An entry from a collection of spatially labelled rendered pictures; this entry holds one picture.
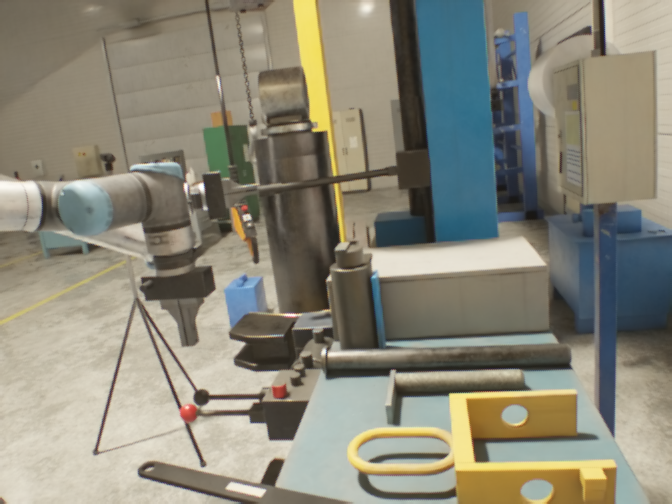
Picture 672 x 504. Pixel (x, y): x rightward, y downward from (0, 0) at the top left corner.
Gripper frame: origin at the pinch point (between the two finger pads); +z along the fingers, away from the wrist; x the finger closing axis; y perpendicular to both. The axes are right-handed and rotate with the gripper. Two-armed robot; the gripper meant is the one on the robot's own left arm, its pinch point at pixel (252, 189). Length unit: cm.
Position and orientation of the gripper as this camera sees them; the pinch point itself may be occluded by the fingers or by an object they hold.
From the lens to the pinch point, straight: 150.3
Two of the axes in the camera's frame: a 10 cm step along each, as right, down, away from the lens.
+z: 9.7, -1.6, 1.7
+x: 1.2, 9.7, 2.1
